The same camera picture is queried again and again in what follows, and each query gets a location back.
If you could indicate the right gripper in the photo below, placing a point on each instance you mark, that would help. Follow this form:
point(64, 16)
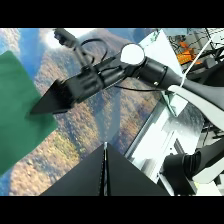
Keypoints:
point(91, 81)

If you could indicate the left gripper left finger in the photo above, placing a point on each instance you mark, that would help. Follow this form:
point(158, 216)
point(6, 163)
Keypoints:
point(83, 176)

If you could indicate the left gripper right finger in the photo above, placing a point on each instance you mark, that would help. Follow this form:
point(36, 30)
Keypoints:
point(130, 178)

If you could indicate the green garment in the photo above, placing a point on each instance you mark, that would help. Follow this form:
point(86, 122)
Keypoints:
point(20, 113)

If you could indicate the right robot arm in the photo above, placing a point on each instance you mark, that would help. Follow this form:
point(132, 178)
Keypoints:
point(186, 86)

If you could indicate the silver frame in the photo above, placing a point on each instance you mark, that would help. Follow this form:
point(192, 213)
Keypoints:
point(156, 140)

